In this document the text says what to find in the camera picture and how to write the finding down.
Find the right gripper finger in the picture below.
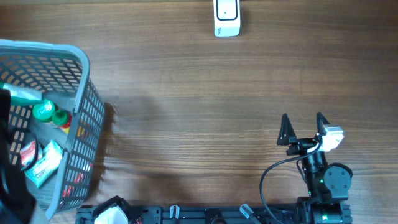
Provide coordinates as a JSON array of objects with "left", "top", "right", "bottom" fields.
[
  {"left": 317, "top": 112, "right": 330, "bottom": 134},
  {"left": 277, "top": 113, "right": 297, "bottom": 146}
]

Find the red sauce bottle green cap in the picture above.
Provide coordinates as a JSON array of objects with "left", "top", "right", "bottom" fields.
[{"left": 52, "top": 110, "right": 72, "bottom": 134}]

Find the teal wet wipes pack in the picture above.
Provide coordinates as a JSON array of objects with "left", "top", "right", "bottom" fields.
[{"left": 25, "top": 140, "right": 63, "bottom": 189}]

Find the green lid jar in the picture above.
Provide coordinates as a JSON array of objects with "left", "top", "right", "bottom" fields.
[{"left": 32, "top": 99, "right": 58, "bottom": 123}]

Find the small red white packet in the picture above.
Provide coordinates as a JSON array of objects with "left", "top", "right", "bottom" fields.
[{"left": 20, "top": 140, "right": 43, "bottom": 169}]

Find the green 3M gloves packet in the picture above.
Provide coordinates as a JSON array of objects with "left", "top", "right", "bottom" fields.
[{"left": 1, "top": 82, "right": 44, "bottom": 106}]

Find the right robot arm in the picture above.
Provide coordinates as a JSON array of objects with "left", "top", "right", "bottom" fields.
[{"left": 277, "top": 113, "right": 353, "bottom": 223}]

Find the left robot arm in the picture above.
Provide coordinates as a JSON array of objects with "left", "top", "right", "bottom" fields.
[{"left": 1, "top": 90, "right": 48, "bottom": 224}]

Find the white barcode scanner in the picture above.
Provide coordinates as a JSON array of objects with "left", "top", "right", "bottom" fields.
[{"left": 213, "top": 0, "right": 241, "bottom": 37}]

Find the grey plastic shopping basket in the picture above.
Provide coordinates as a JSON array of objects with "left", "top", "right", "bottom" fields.
[{"left": 1, "top": 40, "right": 105, "bottom": 219}]

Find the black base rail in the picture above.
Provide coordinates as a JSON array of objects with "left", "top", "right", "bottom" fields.
[{"left": 75, "top": 195, "right": 352, "bottom": 224}]

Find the black camera cable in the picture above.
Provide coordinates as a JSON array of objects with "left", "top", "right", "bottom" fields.
[{"left": 259, "top": 141, "right": 323, "bottom": 224}]

